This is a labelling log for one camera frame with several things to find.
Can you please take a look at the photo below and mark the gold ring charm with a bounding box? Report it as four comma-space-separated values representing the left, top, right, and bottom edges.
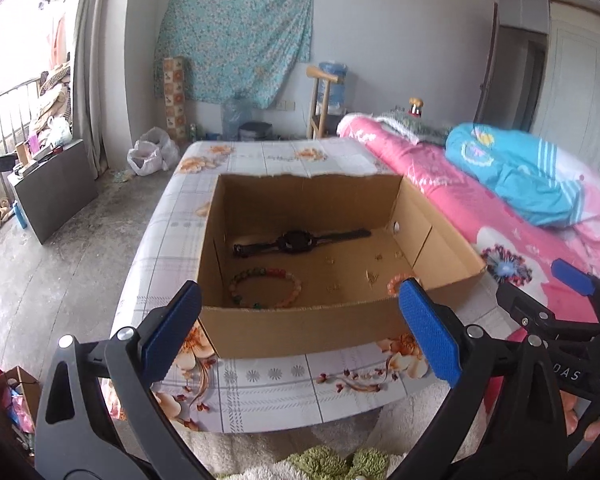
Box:
365, 271, 379, 285

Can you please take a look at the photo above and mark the green white fluffy rug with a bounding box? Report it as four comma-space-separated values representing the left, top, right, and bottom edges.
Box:
220, 445, 406, 480

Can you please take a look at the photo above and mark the light blue blanket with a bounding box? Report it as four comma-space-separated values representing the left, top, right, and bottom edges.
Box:
445, 122, 584, 229

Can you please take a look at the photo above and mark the teal floral wall cloth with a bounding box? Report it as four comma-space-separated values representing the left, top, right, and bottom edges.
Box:
154, 0, 314, 110

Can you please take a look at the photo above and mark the brown topped bottle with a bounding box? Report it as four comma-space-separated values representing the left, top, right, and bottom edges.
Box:
408, 98, 424, 117

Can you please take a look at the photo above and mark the floral tablecloth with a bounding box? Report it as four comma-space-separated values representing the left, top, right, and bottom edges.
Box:
114, 139, 495, 434

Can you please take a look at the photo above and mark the grey curtain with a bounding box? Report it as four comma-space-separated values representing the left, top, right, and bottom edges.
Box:
71, 0, 108, 179

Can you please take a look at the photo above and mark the water jug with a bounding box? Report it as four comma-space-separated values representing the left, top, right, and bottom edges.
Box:
221, 94, 252, 142

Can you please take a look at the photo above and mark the brown cardboard box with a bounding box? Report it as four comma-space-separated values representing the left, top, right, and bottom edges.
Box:
197, 174, 486, 359

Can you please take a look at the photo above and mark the pink orange bead bracelet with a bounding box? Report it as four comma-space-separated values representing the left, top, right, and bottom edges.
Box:
386, 273, 422, 297

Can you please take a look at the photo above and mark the pink floral quilt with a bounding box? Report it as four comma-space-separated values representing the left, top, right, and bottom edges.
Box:
337, 112, 600, 411

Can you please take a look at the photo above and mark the patterned tall box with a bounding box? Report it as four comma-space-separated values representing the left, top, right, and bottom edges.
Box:
162, 58, 186, 141

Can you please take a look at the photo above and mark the small open cardboard box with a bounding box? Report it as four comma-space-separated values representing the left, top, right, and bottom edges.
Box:
0, 366, 42, 463

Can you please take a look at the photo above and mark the person's right hand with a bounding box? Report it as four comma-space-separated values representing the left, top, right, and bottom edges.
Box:
561, 391, 600, 443

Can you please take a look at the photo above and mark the multicolour bead bracelet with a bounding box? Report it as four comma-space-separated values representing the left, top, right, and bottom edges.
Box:
227, 266, 304, 310

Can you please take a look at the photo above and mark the white plastic bag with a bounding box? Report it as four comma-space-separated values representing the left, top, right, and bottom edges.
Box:
126, 127, 181, 177

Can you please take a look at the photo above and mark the black wristwatch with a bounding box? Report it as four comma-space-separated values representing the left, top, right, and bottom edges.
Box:
232, 229, 372, 258

